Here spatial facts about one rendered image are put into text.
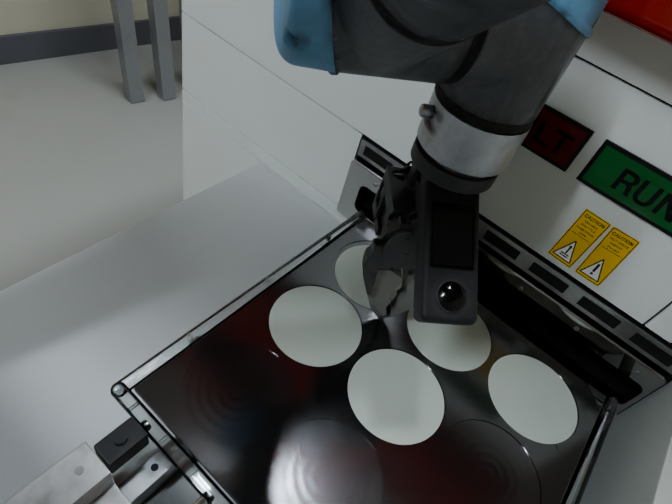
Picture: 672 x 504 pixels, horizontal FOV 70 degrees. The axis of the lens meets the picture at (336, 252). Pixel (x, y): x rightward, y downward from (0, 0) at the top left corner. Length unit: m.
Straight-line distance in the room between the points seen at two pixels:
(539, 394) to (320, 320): 0.25
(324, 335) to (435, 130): 0.25
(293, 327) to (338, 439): 0.12
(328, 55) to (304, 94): 0.42
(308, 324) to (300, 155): 0.31
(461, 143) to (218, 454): 0.31
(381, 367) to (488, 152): 0.25
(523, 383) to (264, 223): 0.40
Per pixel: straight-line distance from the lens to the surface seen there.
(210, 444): 0.45
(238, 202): 0.73
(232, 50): 0.78
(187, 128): 0.95
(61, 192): 1.98
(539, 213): 0.57
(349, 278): 0.56
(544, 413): 0.57
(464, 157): 0.36
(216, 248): 0.67
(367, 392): 0.49
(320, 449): 0.46
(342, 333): 0.51
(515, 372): 0.57
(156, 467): 0.50
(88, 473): 0.44
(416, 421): 0.49
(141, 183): 1.99
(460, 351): 0.55
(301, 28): 0.27
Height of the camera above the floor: 1.32
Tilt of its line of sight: 47 degrees down
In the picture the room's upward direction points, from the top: 19 degrees clockwise
